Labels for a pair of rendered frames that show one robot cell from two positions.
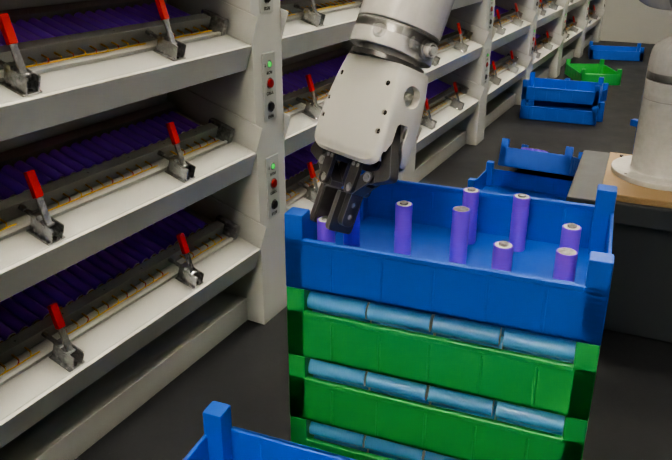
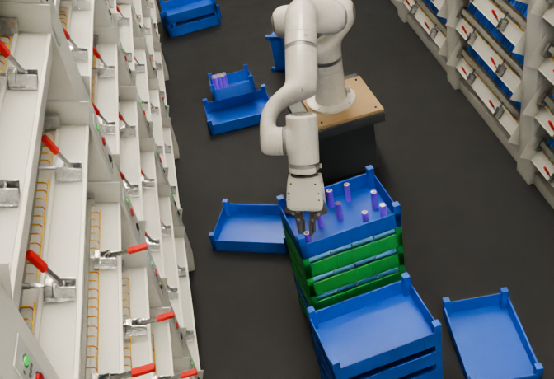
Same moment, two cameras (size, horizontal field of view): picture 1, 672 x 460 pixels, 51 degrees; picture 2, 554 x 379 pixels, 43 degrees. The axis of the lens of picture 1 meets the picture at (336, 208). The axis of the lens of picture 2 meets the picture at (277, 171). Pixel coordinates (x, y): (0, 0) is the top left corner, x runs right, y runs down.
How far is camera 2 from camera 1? 1.42 m
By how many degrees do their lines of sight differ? 32
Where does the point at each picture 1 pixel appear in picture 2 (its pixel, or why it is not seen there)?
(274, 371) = (227, 287)
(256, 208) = (176, 221)
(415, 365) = (350, 259)
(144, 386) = not seen: hidden behind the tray
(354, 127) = (307, 201)
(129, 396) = not seen: hidden behind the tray
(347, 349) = (327, 267)
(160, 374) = not seen: hidden behind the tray
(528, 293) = (379, 222)
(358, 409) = (334, 282)
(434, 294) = (352, 237)
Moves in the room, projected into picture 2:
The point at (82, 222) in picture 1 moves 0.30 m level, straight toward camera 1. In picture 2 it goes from (171, 281) to (260, 312)
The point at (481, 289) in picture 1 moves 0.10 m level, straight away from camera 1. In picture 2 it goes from (366, 228) to (348, 208)
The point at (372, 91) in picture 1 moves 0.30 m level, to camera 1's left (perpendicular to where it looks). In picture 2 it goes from (310, 188) to (219, 249)
